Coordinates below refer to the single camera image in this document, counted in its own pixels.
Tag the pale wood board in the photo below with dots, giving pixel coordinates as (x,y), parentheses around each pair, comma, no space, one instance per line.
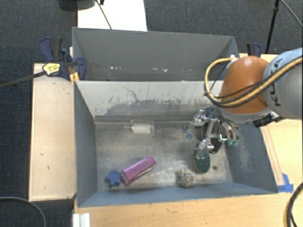
(52,131)

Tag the grey metal bin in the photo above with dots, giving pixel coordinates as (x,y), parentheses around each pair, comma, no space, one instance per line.
(151,150)

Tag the black cylinder on white bracket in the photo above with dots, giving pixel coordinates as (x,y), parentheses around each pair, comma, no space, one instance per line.
(265,120)

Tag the speckled beige ball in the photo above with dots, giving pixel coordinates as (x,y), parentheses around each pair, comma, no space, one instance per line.
(185,179)

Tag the dark green oval brush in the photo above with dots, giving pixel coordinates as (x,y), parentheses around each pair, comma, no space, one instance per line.
(202,165)

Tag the blue star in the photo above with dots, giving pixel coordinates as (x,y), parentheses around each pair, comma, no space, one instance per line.
(113,178)

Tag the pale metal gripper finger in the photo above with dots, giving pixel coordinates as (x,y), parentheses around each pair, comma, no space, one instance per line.
(194,122)
(203,146)

